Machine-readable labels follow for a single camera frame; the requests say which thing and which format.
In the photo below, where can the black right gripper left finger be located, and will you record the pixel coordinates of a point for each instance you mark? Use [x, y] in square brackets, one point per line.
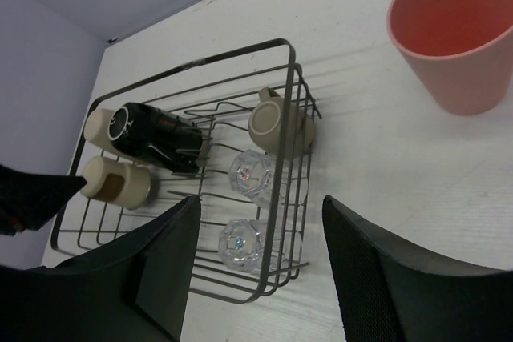
[134, 288]

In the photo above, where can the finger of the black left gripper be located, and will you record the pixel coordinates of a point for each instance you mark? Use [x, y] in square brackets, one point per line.
[29, 201]

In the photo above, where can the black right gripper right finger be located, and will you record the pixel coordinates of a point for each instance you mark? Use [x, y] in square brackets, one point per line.
[390, 289]

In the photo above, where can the beige tall cup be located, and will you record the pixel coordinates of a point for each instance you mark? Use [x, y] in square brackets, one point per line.
[96, 129]

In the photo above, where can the cream cup brown band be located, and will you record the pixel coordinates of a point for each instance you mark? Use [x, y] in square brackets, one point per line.
[121, 184]

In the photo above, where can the black mug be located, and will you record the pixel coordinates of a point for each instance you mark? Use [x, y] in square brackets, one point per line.
[157, 137]

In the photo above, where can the salmon pink plastic cup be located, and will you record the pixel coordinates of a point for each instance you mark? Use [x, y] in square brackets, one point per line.
[461, 50]

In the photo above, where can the clear glass lower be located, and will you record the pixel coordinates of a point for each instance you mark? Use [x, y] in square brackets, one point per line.
[241, 246]

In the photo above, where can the clear glass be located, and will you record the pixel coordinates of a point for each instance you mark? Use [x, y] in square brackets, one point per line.
[241, 246]
[252, 173]

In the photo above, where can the clear glass upper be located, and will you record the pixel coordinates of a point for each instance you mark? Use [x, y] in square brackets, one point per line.
[252, 173]

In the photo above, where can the grey beige small mug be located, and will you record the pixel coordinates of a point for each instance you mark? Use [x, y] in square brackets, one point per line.
[275, 118]

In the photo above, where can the grey wire dish rack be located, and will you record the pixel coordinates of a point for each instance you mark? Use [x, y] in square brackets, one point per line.
[242, 148]

